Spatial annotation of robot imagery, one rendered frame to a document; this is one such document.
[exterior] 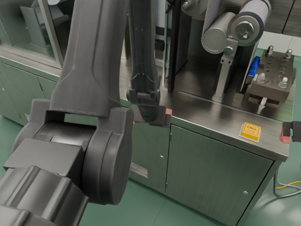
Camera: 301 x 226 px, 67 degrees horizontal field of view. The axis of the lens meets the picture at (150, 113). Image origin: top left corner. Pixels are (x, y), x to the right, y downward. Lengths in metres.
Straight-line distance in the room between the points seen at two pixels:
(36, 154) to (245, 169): 1.09
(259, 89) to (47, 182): 1.08
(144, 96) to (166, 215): 1.31
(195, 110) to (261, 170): 0.41
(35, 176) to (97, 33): 0.14
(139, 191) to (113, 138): 1.66
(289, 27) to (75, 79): 1.31
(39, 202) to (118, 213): 1.63
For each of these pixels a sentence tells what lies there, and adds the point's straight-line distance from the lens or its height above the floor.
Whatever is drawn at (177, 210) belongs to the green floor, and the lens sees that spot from 1.81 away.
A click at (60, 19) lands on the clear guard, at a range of 1.48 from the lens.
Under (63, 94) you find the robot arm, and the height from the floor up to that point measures 1.49.
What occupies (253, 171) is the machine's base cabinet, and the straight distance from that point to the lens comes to 1.21.
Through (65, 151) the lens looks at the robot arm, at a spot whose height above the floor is 1.48.
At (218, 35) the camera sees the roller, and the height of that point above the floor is 1.20.
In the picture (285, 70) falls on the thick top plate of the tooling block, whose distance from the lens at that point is 1.35.
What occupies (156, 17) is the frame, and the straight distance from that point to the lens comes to 1.12.
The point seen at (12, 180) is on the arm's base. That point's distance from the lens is 0.20.
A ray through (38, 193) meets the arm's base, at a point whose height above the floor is 1.48.
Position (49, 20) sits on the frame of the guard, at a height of 1.20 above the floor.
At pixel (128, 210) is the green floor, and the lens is 1.80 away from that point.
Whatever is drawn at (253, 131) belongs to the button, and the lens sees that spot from 1.07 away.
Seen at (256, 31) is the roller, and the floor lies 1.25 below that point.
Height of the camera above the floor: 1.63
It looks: 41 degrees down
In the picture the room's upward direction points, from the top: straight up
